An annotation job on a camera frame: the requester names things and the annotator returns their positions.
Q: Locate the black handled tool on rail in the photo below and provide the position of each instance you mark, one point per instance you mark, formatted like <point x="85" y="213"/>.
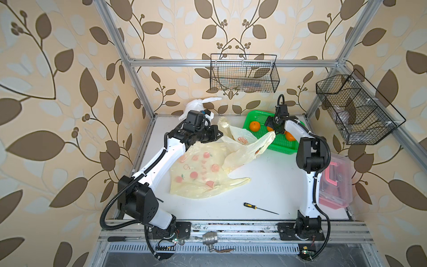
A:
<point x="121" y="239"/>

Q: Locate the white plastic bag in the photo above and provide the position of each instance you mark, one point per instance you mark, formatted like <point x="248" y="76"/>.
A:
<point x="197" y="105"/>

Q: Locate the yellow black screwdriver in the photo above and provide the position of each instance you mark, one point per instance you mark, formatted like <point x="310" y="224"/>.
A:
<point x="257" y="208"/>

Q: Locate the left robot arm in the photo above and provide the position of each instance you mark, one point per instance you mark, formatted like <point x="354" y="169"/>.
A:
<point x="135" y="196"/>

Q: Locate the back wire basket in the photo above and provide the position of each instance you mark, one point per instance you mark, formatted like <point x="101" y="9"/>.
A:
<point x="244" y="72"/>

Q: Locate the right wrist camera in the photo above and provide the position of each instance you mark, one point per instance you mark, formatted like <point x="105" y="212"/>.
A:
<point x="281" y="111"/>

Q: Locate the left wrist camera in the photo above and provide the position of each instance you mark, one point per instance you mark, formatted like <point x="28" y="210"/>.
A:
<point x="197" y="120"/>

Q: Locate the green plastic basket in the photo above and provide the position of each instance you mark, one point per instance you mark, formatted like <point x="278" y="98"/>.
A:
<point x="280" y="144"/>

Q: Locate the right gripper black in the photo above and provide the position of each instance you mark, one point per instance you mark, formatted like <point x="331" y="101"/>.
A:
<point x="269" y="123"/>

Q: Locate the metal cylinder fitting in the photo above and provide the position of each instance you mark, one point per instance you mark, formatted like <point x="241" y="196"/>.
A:
<point x="210" y="238"/>

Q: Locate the yellow plastic bag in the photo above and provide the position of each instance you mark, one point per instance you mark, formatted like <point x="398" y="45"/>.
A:
<point x="242" y="146"/>
<point x="198" y="173"/>

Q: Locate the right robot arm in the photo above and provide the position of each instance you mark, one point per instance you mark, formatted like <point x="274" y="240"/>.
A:
<point x="313" y="156"/>

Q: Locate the pink plastic box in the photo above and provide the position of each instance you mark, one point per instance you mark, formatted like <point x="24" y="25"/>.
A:
<point x="335" y="190"/>

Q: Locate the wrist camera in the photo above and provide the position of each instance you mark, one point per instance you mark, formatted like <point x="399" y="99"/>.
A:
<point x="281" y="111"/>
<point x="197" y="120"/>

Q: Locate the wire basket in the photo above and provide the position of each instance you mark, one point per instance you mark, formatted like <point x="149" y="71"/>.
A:
<point x="363" y="113"/>
<point x="244" y="72"/>

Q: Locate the right wire basket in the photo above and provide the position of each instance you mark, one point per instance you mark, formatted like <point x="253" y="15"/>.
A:
<point x="363" y="113"/>

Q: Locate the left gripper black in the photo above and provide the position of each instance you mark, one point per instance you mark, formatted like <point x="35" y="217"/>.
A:
<point x="212" y="136"/>

